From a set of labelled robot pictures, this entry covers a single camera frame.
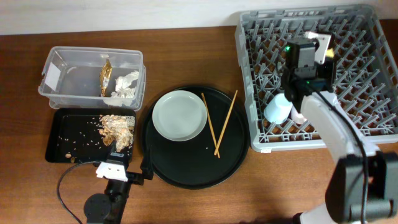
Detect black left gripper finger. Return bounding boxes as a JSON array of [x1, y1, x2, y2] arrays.
[[140, 149, 154, 180], [108, 139, 133, 162]]

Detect food scraps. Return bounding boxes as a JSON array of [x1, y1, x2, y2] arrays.
[[99, 114, 136, 152]]

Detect grey round plate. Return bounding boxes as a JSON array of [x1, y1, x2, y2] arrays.
[[152, 90, 207, 142]]

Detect white tissue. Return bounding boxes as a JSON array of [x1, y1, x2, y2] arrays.
[[103, 71, 139, 106]]

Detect wooden chopstick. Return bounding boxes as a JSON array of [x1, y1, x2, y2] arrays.
[[201, 93, 220, 159], [214, 90, 238, 158]]

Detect gold brown snack wrapper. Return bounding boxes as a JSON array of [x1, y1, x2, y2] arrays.
[[99, 58, 113, 97]]

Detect light blue plastic cup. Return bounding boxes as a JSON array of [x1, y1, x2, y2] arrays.
[[264, 93, 293, 124]]

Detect pink cup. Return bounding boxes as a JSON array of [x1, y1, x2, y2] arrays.
[[290, 106, 307, 124]]

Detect yellow bowl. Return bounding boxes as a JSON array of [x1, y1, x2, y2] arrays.
[[325, 48, 335, 58]]

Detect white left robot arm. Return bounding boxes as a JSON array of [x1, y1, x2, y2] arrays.
[[57, 143, 154, 223]]

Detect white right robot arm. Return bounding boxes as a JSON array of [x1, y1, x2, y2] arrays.
[[281, 37, 397, 223]]

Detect grey dishwasher rack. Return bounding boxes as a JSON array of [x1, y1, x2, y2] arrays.
[[235, 4, 397, 153]]

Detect black rectangular tray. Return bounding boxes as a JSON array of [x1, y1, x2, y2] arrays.
[[45, 108, 136, 163]]

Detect round black serving tray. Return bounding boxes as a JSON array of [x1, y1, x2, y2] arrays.
[[141, 85, 250, 189]]

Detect clear plastic bin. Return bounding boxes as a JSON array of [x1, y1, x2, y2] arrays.
[[38, 46, 146, 111]]

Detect white label on bin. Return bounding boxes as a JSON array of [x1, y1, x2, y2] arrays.
[[45, 62, 61, 91]]

